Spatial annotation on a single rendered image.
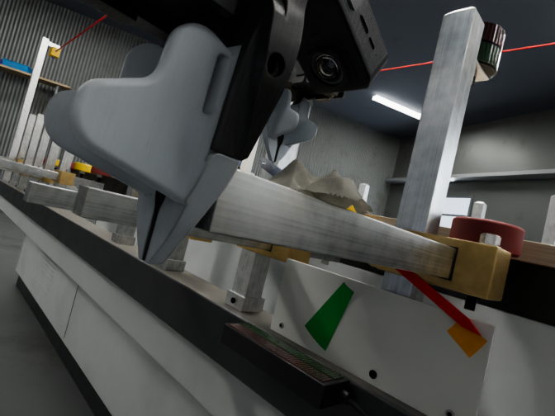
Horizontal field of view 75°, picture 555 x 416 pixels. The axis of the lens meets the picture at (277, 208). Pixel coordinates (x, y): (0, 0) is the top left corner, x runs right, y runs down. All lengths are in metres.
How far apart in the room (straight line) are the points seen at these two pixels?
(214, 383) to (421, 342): 0.37
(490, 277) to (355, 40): 0.26
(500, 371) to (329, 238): 0.44
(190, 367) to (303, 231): 0.55
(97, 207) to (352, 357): 0.32
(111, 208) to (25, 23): 7.29
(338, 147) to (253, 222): 7.95
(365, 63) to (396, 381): 0.32
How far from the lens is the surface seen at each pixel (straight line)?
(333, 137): 8.08
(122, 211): 0.41
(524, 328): 0.61
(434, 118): 0.45
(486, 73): 0.54
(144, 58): 0.18
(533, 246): 0.58
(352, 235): 0.23
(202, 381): 0.69
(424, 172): 0.43
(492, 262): 0.39
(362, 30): 0.22
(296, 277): 0.50
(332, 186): 0.20
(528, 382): 0.62
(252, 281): 0.58
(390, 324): 0.42
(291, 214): 0.19
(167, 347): 0.79
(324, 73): 0.22
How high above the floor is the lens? 0.84
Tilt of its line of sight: 3 degrees up
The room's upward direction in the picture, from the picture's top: 14 degrees clockwise
